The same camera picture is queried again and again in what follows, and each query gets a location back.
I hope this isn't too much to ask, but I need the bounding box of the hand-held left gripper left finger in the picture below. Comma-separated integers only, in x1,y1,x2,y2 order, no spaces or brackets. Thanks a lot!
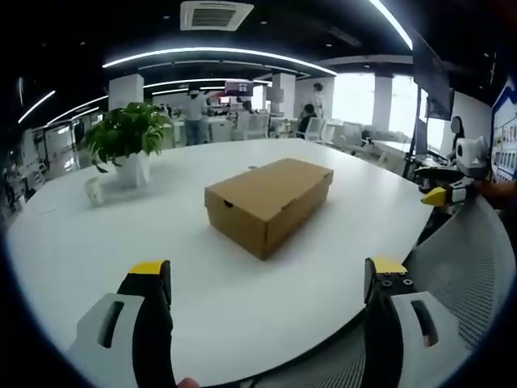
66,260,179,388

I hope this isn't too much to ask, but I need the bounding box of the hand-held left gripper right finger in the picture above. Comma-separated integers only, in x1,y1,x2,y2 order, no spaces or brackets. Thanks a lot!
363,254,472,388

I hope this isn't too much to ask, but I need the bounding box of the brown cardboard shoe box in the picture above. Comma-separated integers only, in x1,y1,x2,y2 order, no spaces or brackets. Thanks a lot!
204,157,335,262

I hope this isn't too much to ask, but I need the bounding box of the grey mesh office chair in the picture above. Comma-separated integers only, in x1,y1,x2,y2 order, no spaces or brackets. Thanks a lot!
237,192,517,388

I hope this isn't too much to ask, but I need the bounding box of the large black monitor screen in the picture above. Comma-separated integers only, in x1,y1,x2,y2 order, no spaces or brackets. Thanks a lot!
410,28,456,121

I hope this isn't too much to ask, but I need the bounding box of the white office chair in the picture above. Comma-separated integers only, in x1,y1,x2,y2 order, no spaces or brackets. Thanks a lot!
303,117,328,145
246,112,271,141

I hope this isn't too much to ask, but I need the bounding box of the green potted plant white pot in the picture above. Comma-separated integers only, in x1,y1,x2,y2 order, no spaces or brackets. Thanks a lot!
80,101,175,189

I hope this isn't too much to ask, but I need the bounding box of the ceiling air conditioner vent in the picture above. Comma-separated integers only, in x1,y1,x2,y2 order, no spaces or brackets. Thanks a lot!
179,0,255,32

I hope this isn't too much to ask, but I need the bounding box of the blue white wall poster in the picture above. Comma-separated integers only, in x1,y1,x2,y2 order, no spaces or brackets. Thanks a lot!
490,78,517,188

